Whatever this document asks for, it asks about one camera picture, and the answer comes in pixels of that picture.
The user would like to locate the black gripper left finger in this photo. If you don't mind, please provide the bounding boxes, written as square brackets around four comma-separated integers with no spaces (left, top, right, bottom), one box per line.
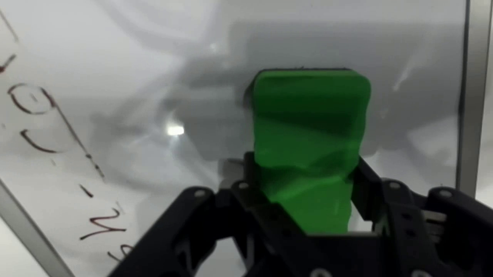
[107,152,310,277]

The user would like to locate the green eraser block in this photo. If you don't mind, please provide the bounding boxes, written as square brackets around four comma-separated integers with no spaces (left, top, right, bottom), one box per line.
[248,68,373,237]

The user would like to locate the small metal-framed whiteboard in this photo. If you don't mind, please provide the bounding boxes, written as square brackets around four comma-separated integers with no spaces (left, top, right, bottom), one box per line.
[0,0,493,277]

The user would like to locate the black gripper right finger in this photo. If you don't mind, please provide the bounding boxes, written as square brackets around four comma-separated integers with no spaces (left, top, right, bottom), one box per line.
[352,157,493,277]

